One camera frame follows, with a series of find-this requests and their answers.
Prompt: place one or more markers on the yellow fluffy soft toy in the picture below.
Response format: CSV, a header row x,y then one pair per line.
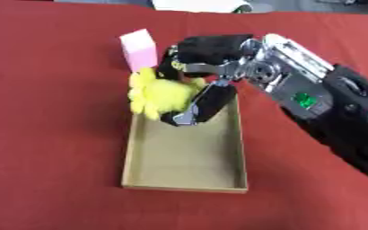
x,y
158,95

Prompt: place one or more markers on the pink rectangular block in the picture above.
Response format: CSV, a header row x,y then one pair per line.
x,y
139,51

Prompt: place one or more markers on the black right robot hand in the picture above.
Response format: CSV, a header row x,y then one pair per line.
x,y
213,51

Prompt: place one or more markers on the white object beyond table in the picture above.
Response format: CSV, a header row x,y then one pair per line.
x,y
203,5

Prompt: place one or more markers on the tan cardboard box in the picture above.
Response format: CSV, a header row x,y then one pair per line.
x,y
187,149

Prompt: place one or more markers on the silver and black right robot arm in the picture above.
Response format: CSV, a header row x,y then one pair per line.
x,y
318,95

